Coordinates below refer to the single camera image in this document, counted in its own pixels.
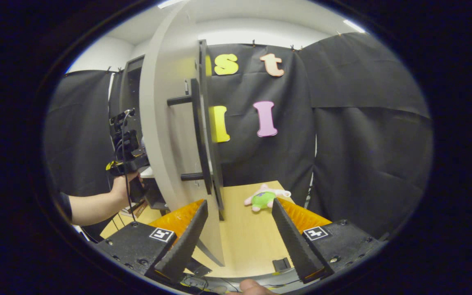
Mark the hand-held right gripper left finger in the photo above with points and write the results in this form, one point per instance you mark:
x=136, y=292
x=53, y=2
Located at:
x=187, y=246

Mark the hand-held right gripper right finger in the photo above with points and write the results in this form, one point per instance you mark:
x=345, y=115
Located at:
x=291, y=241

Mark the light grey cabinet door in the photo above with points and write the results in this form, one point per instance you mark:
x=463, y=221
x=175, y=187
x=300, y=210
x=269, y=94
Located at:
x=158, y=143

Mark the green and pink plush toy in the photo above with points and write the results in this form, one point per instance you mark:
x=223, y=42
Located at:
x=262, y=200

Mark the printed paper booklet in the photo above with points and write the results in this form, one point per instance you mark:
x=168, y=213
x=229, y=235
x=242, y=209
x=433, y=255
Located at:
x=135, y=209

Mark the person's black sleeve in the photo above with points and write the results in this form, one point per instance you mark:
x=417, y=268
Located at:
x=64, y=207

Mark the black backdrop cloth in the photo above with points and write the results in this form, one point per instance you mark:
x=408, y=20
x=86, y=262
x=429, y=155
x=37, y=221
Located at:
x=363, y=143

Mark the ceiling light panel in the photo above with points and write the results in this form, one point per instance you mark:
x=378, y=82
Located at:
x=354, y=26
x=170, y=3

